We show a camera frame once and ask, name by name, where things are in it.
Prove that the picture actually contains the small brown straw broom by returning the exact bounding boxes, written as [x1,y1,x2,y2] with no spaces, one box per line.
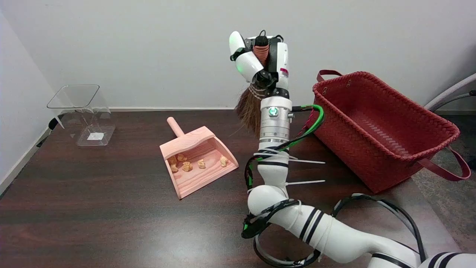
[235,36,270,138]

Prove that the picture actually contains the green and black cable bundle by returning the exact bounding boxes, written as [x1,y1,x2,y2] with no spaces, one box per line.
[244,104,325,194]

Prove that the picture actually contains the red woven basket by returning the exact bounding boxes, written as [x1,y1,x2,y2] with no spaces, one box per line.
[312,70,472,194]

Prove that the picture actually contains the black cable loop at upper arm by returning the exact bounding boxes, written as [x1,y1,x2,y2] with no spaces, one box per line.
[332,193,427,263]

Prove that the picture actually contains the clear plastic container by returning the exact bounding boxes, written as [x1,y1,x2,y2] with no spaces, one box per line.
[46,84,116,147]

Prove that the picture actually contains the black cable by wall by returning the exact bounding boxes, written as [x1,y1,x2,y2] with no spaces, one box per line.
[36,118,60,148]

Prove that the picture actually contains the black cable loop at elbow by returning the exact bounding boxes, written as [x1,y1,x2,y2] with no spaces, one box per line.
[241,199,321,268]

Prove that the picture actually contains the pink wooden dustpan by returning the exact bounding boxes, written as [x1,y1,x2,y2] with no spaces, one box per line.
[160,117,239,200]

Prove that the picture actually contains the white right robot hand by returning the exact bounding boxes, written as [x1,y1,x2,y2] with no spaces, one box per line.
[229,31,290,99]

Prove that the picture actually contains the grey chair frame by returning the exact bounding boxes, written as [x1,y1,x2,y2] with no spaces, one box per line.
[424,73,476,112]

